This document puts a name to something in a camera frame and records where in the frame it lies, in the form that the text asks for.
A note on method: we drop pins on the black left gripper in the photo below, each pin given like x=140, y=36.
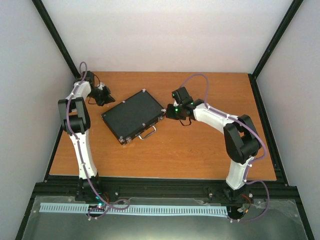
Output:
x=108, y=99

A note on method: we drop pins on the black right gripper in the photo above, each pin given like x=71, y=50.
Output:
x=170, y=114

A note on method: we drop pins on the black poker set case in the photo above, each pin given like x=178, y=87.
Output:
x=134, y=117

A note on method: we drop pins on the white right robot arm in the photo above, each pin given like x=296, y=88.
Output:
x=242, y=141

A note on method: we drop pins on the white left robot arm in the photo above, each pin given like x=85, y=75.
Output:
x=75, y=121

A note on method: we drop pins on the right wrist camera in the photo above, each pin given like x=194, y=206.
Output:
x=181, y=96

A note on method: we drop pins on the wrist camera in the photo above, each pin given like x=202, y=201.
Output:
x=181, y=96
x=90, y=77

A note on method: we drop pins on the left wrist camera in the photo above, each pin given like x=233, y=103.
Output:
x=90, y=77

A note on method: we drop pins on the black aluminium frame rail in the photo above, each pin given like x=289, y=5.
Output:
x=211, y=191

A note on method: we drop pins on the white slotted cable duct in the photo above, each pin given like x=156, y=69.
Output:
x=135, y=210

